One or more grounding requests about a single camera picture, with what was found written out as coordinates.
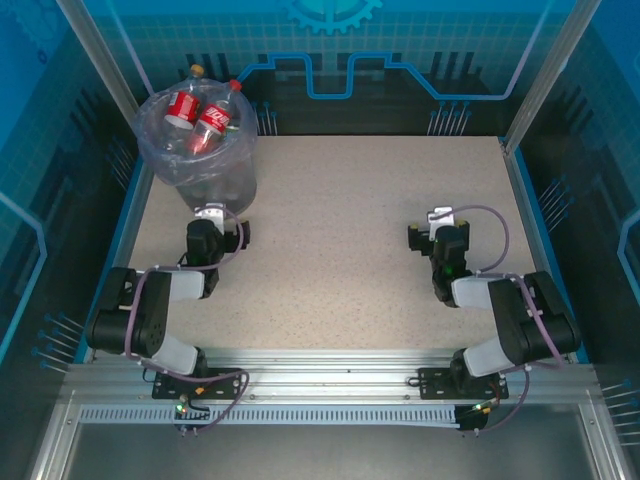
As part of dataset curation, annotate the cola bottle red cap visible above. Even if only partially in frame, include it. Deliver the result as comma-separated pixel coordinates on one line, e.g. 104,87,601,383
185,78,244,157

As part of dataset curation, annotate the cola bottle brown cap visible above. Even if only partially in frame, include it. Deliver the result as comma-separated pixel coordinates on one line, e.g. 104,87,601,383
163,63,205,151

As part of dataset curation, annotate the grey translucent plastic bin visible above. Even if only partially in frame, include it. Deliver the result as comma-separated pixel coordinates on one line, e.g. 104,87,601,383
139,84,259,215

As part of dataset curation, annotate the black connector with LED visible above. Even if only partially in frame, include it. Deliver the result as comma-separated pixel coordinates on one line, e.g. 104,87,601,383
173,397,214,437
457,399,501,437

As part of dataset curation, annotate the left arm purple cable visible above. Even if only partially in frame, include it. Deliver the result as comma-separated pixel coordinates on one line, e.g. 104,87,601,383
123,207,251,434

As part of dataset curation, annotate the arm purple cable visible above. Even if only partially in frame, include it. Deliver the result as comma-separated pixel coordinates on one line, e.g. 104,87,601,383
123,207,251,434
444,204,566,436

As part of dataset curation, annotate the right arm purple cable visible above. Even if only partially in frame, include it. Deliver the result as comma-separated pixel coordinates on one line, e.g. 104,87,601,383
444,204,566,436

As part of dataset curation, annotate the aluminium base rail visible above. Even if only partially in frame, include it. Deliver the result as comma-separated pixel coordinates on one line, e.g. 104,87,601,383
64,347,599,407

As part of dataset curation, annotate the white slotted cable duct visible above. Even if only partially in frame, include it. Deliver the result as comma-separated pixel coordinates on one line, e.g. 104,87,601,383
78,403,462,427

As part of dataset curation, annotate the aluminium frame post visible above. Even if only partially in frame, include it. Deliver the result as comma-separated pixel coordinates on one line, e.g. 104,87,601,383
502,0,604,147
55,0,155,114

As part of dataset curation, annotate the aluminium lower frame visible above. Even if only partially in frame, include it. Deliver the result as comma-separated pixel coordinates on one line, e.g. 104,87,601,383
27,389,624,480

